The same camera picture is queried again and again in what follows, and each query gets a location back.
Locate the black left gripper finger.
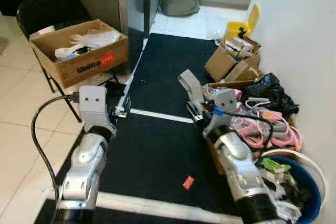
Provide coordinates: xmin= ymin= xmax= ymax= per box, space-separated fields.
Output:
xmin=105 ymin=80 xmax=127 ymax=99

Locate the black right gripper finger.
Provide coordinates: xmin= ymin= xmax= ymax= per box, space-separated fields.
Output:
xmin=178 ymin=69 xmax=204 ymax=104

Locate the green trash piece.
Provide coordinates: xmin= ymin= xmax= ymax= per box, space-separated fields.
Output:
xmin=261 ymin=158 xmax=279 ymax=173

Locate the white plastic trash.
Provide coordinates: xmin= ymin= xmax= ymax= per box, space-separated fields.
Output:
xmin=262 ymin=172 xmax=302 ymax=222

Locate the black floor mat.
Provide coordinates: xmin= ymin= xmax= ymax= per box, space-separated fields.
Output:
xmin=55 ymin=113 xmax=253 ymax=215
xmin=128 ymin=34 xmax=218 ymax=119
xmin=34 ymin=206 xmax=237 ymax=224

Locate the small open cardboard box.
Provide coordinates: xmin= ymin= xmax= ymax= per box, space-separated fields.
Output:
xmin=205 ymin=36 xmax=262 ymax=83

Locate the white floor threshold strip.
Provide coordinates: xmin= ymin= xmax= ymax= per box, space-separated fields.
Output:
xmin=45 ymin=190 xmax=237 ymax=222
xmin=129 ymin=109 xmax=195 ymax=125

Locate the large cardboard box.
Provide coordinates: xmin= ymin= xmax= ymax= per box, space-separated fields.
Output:
xmin=207 ymin=80 xmax=304 ymax=175

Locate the printed cardboard box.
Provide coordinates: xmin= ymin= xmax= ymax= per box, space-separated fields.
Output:
xmin=29 ymin=19 xmax=129 ymax=89

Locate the white plastic bag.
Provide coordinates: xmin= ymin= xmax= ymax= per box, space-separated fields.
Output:
xmin=55 ymin=29 xmax=121 ymax=59

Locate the red paper scrap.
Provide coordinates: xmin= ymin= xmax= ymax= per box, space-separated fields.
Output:
xmin=182 ymin=176 xmax=195 ymax=190

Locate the yellow plastic dustpan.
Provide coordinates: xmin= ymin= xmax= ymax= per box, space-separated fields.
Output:
xmin=226 ymin=3 xmax=261 ymax=41

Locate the black plastic bag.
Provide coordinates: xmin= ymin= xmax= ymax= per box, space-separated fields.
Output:
xmin=243 ymin=73 xmax=300 ymax=117

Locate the grey metal cabinet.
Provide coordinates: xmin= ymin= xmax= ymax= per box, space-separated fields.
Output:
xmin=115 ymin=0 xmax=170 ymax=73

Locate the black folding chair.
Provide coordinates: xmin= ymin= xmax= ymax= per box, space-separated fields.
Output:
xmin=16 ymin=0 xmax=127 ymax=124

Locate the white bucket with blue liner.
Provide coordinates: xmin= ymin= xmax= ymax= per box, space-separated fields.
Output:
xmin=257 ymin=150 xmax=327 ymax=224

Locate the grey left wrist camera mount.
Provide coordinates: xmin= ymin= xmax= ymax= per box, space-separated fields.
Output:
xmin=79 ymin=85 xmax=117 ymax=135

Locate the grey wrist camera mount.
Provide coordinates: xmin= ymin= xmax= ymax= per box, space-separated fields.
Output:
xmin=79 ymin=85 xmax=117 ymax=135
xmin=207 ymin=89 xmax=243 ymax=133

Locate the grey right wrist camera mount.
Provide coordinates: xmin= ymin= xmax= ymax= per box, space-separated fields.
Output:
xmin=207 ymin=89 xmax=243 ymax=133

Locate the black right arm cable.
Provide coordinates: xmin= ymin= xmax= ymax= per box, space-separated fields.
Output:
xmin=213 ymin=108 xmax=275 ymax=154

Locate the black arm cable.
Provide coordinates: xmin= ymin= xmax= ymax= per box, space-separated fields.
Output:
xmin=213 ymin=108 xmax=275 ymax=154
xmin=30 ymin=92 xmax=82 ymax=204

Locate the pink straps bundle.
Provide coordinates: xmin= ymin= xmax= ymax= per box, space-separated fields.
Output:
xmin=218 ymin=88 xmax=304 ymax=151

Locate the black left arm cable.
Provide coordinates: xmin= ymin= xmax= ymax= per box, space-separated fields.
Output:
xmin=30 ymin=92 xmax=82 ymax=204

